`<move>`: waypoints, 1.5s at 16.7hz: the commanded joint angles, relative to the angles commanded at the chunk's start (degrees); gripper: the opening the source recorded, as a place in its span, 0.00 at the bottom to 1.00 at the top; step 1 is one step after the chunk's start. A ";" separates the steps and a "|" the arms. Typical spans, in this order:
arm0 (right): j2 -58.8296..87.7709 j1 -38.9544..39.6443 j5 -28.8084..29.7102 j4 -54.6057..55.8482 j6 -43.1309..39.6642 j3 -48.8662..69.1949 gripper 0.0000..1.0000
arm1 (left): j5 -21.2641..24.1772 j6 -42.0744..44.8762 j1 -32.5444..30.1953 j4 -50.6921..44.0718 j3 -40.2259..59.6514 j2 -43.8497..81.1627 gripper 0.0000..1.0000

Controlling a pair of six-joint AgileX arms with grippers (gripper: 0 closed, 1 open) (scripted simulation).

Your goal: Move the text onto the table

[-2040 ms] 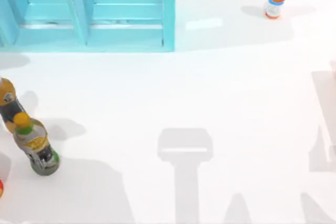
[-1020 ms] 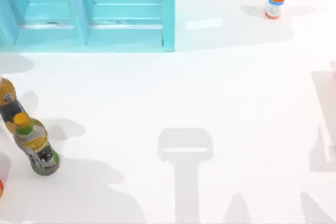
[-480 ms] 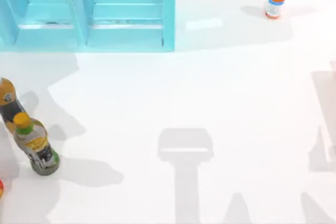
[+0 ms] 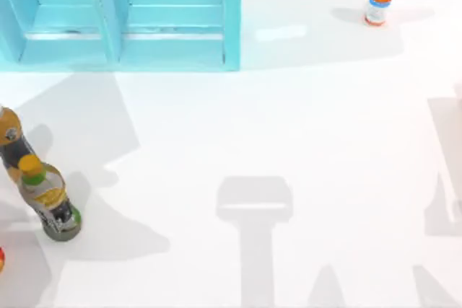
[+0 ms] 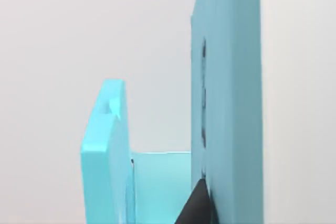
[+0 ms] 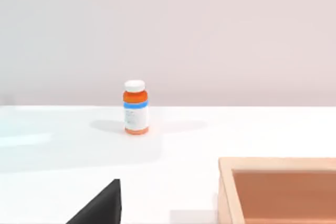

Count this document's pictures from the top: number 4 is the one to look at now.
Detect light blue rack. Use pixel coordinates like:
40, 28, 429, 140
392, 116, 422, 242
0, 0, 242, 73

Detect yellow capped grey bottle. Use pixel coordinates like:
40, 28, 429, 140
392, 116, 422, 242
18, 154, 82, 242

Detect white and orange bottle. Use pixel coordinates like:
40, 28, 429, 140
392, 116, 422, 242
363, 0, 395, 27

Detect yellow and black bottle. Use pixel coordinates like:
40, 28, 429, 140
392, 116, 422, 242
0, 105, 37, 188

